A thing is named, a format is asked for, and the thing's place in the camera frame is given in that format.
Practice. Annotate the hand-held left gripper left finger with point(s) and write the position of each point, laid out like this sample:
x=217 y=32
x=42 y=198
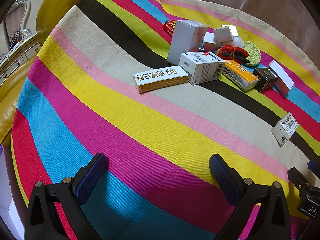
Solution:
x=91 y=177

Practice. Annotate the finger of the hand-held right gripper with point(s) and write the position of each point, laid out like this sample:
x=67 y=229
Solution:
x=314 y=166
x=297 y=178

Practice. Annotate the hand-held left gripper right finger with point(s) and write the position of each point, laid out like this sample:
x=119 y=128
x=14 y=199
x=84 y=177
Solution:
x=225 y=177

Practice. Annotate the small blue packet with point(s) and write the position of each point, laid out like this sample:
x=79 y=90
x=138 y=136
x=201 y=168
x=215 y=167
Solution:
x=202 y=47

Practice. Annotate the tall white box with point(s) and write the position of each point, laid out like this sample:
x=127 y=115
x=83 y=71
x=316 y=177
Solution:
x=183 y=40

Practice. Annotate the white barcode label box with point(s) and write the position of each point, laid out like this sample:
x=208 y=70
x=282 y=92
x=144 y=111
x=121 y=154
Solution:
x=285 y=128

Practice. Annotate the striped colourful tablecloth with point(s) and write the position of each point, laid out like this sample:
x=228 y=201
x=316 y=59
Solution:
x=125 y=130

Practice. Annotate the white cardboard carton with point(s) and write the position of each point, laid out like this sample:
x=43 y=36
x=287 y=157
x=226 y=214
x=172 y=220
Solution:
x=6 y=200

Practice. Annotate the flat white box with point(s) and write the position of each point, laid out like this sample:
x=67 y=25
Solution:
x=282 y=77

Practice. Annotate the small black box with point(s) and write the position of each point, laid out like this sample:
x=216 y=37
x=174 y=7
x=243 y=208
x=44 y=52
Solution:
x=266 y=80

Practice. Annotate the orange white box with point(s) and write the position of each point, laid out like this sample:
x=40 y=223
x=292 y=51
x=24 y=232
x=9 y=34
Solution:
x=240 y=75

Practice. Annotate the yellow leather chair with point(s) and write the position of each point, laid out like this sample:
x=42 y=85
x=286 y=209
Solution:
x=62 y=2
x=12 y=100

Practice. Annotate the white blue medicine box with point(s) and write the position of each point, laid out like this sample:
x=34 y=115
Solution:
x=202 y=67

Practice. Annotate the white yellow long box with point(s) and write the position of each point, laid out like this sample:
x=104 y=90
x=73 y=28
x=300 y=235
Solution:
x=160 y=78

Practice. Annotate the round green sponge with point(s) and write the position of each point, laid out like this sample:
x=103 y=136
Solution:
x=252 y=51

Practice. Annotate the white foam piece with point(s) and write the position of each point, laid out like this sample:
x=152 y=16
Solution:
x=238 y=42

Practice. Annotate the small silver white box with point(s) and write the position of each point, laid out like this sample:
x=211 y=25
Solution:
x=223 y=35

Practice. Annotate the white ornate dresser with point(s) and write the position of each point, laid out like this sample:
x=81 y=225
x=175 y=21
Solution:
x=22 y=52

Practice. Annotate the red packet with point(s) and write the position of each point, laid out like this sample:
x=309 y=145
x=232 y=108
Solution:
x=168 y=28

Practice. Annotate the silver framed mirror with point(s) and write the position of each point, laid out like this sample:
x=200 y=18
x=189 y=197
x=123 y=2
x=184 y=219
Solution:
x=18 y=17

